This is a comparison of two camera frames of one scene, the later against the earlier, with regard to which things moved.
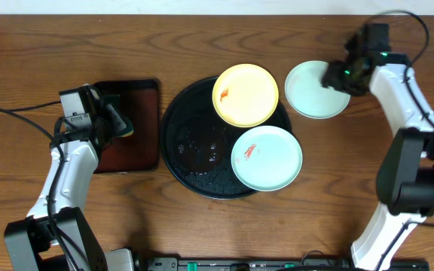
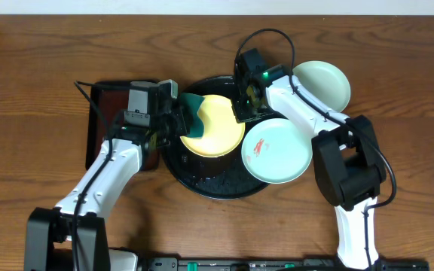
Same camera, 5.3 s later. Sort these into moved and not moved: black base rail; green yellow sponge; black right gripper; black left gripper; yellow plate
Moved: green yellow sponge; yellow plate; black right gripper; black left gripper
Not moved: black base rail
